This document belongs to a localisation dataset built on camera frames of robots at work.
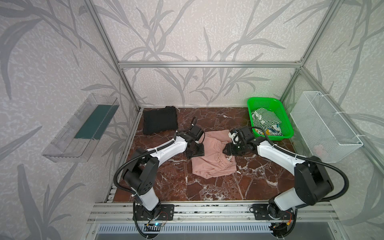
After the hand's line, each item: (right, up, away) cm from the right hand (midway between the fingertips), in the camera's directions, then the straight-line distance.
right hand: (226, 146), depth 88 cm
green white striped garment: (+30, +17, +17) cm, 39 cm away
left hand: (-13, -2, 0) cm, 14 cm away
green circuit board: (-37, -36, -16) cm, 54 cm away
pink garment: (-7, -9, -2) cm, 12 cm away
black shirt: (-47, +17, +20) cm, 54 cm away
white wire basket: (+39, +9, -25) cm, 48 cm away
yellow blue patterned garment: (+35, +9, +14) cm, 39 cm away
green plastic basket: (+41, +27, +27) cm, 56 cm away
